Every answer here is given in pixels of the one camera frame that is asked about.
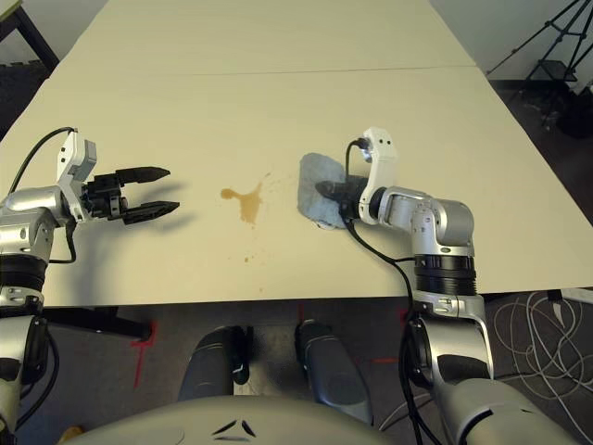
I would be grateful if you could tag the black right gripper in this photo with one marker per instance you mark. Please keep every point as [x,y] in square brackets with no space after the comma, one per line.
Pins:
[353,199]

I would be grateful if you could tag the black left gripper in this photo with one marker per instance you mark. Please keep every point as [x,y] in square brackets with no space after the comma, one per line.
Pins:
[104,197]

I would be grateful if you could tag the light blue rag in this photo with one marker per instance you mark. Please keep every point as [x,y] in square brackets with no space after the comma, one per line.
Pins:
[315,204]

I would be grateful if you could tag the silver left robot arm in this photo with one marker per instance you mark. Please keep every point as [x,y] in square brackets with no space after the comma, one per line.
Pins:
[23,208]

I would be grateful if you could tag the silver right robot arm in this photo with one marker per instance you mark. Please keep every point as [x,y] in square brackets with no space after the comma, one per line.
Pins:
[445,222]

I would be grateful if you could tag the small brown liquid puddle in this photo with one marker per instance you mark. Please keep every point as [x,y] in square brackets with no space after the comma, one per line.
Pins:
[227,193]

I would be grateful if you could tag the large brown liquid puddle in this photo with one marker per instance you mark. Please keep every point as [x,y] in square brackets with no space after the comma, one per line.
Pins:
[250,206]

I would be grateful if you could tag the small brown liquid droplets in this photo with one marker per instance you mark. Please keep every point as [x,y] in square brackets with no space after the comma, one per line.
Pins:
[249,258]

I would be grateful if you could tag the black table foot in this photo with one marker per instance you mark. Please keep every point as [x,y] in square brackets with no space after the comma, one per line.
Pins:
[102,322]

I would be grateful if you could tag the black foam floor mat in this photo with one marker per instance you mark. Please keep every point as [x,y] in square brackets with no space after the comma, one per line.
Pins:
[21,88]

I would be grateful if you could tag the grey right robot leg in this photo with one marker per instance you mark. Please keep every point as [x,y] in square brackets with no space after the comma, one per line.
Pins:
[329,366]

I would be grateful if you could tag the grey robot leg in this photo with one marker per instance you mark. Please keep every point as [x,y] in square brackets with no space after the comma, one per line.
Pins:
[329,366]
[208,366]

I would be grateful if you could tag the grey left robot leg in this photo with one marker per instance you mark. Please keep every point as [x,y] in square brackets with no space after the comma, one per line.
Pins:
[208,366]

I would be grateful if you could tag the black framed side table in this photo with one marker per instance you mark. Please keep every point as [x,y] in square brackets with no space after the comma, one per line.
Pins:
[34,37]

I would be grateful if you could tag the grey robot torso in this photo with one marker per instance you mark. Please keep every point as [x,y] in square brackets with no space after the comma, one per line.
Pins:
[231,422]

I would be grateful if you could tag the small tan object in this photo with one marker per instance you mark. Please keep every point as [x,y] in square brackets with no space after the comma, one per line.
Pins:
[72,432]

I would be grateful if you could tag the black step stool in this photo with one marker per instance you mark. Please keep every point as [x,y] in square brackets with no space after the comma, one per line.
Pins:
[553,72]

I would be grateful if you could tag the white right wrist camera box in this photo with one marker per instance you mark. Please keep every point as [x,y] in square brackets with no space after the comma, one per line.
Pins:
[382,167]

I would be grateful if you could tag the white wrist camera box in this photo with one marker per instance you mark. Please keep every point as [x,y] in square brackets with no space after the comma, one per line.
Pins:
[74,157]
[382,167]

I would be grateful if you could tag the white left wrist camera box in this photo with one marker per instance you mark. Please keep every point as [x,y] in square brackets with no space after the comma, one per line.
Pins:
[74,157]

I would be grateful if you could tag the black camera tripod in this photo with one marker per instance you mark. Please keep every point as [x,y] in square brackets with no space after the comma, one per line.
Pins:
[563,21]

